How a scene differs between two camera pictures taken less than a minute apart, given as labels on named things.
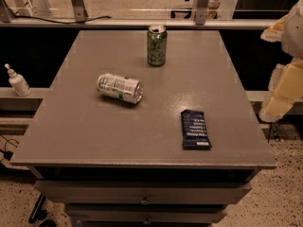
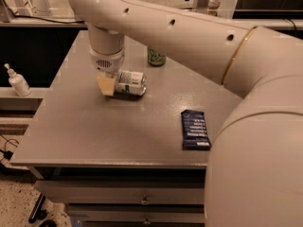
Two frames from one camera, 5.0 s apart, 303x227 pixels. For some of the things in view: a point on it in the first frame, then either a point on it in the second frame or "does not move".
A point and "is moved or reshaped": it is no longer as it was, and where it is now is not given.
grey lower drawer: (146, 213) does not move
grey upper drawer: (141, 191) does not move
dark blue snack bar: (195, 136) does not move
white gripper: (294, 35) to (107, 61)
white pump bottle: (19, 82) does not move
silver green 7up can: (126, 88) is moved or reshaped
